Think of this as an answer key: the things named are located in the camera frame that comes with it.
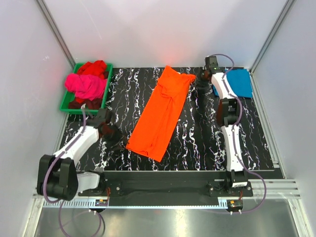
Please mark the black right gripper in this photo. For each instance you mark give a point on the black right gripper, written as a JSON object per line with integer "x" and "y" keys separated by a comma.
{"x": 201, "y": 84}

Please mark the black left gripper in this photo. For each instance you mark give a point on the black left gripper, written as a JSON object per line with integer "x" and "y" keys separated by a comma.
{"x": 118, "y": 138}

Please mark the orange t shirt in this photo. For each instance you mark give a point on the orange t shirt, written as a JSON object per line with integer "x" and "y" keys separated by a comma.
{"x": 154, "y": 129}

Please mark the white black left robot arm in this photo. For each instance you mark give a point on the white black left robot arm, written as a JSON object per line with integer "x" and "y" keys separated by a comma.
{"x": 57, "y": 175}

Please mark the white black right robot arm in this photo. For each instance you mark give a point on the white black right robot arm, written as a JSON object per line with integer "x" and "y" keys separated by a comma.
{"x": 228, "y": 118}

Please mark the dark maroon t shirt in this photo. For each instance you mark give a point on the dark maroon t shirt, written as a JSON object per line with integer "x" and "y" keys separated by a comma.
{"x": 89, "y": 104}

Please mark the folded blue t shirt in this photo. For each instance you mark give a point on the folded blue t shirt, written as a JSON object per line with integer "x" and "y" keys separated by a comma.
{"x": 236, "y": 82}

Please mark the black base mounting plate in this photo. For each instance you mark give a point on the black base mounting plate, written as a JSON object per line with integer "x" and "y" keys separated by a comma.
{"x": 169, "y": 199}

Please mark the pink t shirt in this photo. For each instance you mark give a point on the pink t shirt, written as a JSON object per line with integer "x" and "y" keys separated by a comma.
{"x": 86, "y": 86}

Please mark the green plastic bin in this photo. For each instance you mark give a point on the green plastic bin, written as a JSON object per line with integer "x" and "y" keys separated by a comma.
{"x": 69, "y": 97}

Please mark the left connector box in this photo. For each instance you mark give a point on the left connector box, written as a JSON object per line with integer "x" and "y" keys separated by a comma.
{"x": 101, "y": 202}

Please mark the connector box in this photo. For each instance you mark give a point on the connector box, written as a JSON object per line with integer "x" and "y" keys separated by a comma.
{"x": 235, "y": 204}
{"x": 101, "y": 202}

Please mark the red t shirt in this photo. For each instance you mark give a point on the red t shirt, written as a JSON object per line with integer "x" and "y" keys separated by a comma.
{"x": 97, "y": 68}

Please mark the right connector box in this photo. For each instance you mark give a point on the right connector box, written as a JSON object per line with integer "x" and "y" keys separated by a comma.
{"x": 235, "y": 204}

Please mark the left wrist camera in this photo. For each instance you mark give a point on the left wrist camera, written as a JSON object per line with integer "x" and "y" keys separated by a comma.
{"x": 104, "y": 115}

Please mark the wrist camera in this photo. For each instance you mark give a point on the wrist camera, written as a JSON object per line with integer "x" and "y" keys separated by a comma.
{"x": 211, "y": 64}
{"x": 104, "y": 115}

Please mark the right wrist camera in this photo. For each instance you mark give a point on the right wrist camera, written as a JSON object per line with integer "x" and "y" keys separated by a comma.
{"x": 211, "y": 64}

